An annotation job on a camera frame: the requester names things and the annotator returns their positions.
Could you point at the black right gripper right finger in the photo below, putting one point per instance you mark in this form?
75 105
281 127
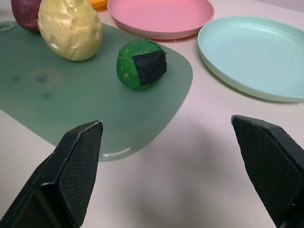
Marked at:
270 166

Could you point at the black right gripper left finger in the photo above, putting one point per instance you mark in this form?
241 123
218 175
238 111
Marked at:
71 175

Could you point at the light green plate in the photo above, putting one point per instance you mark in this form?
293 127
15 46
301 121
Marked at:
256 54

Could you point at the green ball with black tape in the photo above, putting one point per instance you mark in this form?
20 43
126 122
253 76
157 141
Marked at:
141 64

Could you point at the yellow potato-shaped toy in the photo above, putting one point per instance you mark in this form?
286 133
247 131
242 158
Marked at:
70 28

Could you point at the dark red round toy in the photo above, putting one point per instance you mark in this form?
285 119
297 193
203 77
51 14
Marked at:
25 14

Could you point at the orange plate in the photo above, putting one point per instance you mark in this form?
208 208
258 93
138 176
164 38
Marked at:
98 4

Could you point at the pink plate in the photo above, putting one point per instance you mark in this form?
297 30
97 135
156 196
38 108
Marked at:
161 16

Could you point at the green cutting board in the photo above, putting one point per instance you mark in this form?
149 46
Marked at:
90 99

